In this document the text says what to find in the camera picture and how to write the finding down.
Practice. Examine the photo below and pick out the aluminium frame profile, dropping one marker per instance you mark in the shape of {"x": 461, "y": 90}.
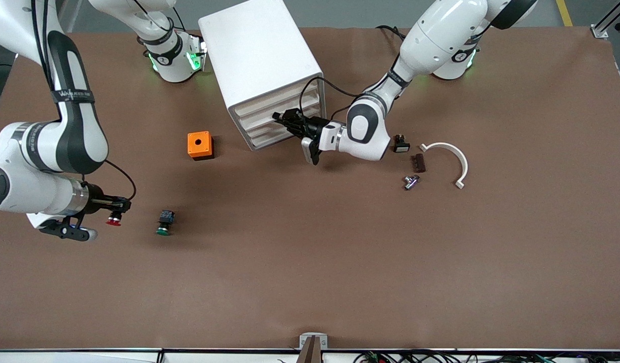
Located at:
{"x": 600, "y": 31}

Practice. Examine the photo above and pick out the green push button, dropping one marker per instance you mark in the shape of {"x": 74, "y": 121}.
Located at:
{"x": 165, "y": 222}

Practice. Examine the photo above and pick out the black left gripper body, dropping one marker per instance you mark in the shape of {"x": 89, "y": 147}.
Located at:
{"x": 311, "y": 126}

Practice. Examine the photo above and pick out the white drawer cabinet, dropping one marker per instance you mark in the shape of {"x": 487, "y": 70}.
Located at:
{"x": 259, "y": 45}

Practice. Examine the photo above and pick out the brown terminal block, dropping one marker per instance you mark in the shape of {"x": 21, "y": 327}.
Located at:
{"x": 419, "y": 163}

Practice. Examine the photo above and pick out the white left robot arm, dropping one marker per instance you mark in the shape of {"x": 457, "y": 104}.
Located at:
{"x": 441, "y": 35}

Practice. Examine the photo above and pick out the orange box with hole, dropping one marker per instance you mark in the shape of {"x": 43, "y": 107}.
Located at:
{"x": 200, "y": 145}

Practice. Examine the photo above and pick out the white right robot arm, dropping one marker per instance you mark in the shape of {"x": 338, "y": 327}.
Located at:
{"x": 77, "y": 131}

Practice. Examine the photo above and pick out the black white-capped switch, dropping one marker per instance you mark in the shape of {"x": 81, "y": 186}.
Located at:
{"x": 402, "y": 145}

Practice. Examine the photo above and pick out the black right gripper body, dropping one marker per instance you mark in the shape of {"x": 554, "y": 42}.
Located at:
{"x": 95, "y": 204}

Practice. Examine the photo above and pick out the white curved bracket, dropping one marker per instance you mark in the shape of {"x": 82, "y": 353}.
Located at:
{"x": 458, "y": 156}

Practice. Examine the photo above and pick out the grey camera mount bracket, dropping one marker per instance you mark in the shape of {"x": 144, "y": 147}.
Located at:
{"x": 313, "y": 348}

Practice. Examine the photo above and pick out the white table edge rail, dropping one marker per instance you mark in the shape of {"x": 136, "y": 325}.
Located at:
{"x": 88, "y": 357}

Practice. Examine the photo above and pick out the red push button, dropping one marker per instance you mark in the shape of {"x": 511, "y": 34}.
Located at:
{"x": 114, "y": 219}

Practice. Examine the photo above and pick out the beige cabinet drawer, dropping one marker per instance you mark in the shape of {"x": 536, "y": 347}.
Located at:
{"x": 259, "y": 129}
{"x": 259, "y": 117}
{"x": 269, "y": 102}
{"x": 262, "y": 139}

